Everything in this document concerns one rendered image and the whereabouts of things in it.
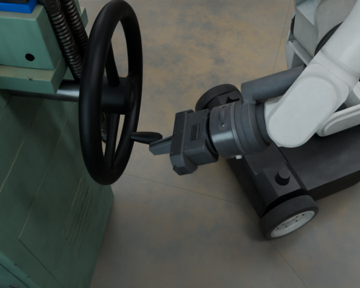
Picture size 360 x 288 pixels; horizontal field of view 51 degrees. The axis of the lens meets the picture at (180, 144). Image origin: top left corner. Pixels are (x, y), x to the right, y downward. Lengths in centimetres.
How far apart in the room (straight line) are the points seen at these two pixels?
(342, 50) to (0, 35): 45
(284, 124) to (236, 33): 154
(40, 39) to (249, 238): 103
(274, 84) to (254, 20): 160
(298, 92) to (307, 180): 82
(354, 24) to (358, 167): 92
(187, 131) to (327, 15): 49
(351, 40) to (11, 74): 47
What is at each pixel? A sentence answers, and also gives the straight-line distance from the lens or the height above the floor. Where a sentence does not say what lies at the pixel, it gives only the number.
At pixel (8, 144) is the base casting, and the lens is 69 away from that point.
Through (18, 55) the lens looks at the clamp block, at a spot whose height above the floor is 89.
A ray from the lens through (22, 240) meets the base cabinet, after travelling 79.
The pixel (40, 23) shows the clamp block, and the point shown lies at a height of 95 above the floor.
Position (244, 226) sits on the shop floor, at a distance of 139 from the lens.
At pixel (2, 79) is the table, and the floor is 86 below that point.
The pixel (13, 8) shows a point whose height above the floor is 97.
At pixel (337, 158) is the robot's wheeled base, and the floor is 17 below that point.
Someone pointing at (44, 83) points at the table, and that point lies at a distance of 59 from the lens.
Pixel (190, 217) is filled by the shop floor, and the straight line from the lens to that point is 138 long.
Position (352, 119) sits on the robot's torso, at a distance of 137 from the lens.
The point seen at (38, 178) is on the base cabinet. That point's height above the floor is 61.
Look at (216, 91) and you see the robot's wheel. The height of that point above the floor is 20.
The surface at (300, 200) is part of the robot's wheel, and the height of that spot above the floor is 20.
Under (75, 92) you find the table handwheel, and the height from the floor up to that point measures 82.
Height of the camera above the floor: 126
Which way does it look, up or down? 55 degrees down
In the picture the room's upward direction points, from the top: straight up
